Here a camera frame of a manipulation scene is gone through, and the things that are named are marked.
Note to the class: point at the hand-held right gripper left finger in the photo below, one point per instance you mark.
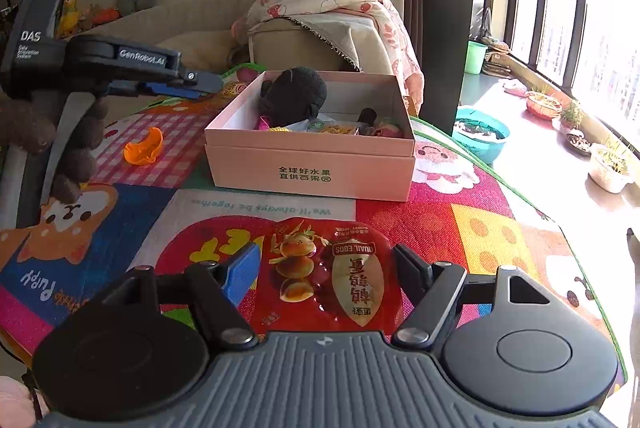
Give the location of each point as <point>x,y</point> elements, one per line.
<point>242,273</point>

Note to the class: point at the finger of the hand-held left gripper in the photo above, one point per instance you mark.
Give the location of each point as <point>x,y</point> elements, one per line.
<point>200,80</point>
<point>150,89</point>

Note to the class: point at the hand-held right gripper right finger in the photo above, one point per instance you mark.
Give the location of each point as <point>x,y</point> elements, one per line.
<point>412,270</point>

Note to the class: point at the red snack packet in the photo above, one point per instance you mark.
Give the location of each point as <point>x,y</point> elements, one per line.
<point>325,268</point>

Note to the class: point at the black plush toy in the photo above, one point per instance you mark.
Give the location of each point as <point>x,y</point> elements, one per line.
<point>295,93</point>

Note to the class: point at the pink cardboard box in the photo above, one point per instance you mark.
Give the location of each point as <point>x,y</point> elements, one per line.
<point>310,158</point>

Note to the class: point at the yellow snack packet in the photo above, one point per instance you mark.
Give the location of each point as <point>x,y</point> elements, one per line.
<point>330,128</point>

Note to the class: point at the pink round face toy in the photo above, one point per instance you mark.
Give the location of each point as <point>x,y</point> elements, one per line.
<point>387,130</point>

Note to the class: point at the person's left hand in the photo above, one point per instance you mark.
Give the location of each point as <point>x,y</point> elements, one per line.
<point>75,163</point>

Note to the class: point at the beige blanket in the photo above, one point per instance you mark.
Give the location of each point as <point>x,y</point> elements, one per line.
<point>200,48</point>

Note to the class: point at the orange snack packet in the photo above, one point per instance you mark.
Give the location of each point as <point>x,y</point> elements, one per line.
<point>235,90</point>

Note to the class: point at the yellow plush toy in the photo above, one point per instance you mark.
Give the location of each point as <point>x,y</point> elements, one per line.
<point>70,15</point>

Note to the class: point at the green rimmed pink toy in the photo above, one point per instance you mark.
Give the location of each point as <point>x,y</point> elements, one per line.
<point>245,72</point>

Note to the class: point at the colourful play mat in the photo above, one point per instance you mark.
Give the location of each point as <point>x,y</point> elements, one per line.
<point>450,228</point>

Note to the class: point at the pink plush toy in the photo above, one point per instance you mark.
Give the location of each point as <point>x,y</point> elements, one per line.
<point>240,30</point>

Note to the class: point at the orange plastic toy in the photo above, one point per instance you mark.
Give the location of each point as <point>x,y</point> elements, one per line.
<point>142,153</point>

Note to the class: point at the grey sofa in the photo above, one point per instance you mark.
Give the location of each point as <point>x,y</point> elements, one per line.
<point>190,15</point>

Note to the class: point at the orange plush toy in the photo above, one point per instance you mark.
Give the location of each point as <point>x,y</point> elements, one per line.
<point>107,14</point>

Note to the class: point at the beige sofa armrest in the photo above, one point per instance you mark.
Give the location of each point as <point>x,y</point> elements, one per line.
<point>295,48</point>

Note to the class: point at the blue plastic basin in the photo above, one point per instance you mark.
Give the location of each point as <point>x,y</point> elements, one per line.
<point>480,138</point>

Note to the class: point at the grey towel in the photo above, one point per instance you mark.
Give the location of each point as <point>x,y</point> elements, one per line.
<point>360,43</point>

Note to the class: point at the red plant pot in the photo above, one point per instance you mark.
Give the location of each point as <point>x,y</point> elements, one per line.
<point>542,108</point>

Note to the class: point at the pink cloth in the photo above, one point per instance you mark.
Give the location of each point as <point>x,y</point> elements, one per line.
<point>515,89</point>

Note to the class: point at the dark shallow bowl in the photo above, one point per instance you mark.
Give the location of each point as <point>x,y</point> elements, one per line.
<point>579,144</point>

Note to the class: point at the small plant pot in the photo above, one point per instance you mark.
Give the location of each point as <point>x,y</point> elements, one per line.
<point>570,118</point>

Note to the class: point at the white plant pot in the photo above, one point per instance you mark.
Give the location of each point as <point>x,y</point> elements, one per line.
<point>610,173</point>

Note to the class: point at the green plastic cup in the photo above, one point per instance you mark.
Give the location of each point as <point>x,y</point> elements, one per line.
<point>476,58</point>

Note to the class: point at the small cardboard box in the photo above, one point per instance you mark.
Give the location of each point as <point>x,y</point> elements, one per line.
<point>500,59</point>

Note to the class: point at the dark curtain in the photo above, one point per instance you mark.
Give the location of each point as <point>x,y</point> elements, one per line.
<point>440,8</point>

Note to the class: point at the window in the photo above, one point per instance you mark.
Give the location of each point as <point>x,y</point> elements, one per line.
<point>590,8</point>

